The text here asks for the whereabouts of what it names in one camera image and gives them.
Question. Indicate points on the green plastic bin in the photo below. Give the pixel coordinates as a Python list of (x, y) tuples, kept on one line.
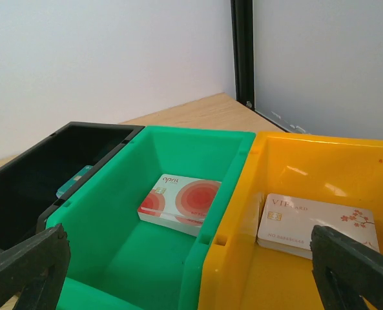
[(119, 261)]

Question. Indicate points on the yellow bin right group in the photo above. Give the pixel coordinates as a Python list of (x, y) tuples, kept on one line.
[(237, 272)]

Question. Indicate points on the black corner frame post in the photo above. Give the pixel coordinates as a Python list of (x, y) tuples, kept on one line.
[(243, 50)]

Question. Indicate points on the white VIP card stack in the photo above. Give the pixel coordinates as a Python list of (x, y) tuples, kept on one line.
[(287, 222)]

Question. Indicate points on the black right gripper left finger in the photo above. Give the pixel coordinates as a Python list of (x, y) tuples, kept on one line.
[(35, 269)]

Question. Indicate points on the red circle card stack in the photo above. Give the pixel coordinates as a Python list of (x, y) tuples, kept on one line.
[(178, 202)]

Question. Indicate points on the black plastic bin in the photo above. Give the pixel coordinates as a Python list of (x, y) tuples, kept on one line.
[(29, 182)]

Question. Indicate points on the teal card stack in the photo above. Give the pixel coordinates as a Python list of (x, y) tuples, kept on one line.
[(68, 184)]

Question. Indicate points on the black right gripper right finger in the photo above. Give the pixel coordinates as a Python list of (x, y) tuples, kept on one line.
[(348, 274)]

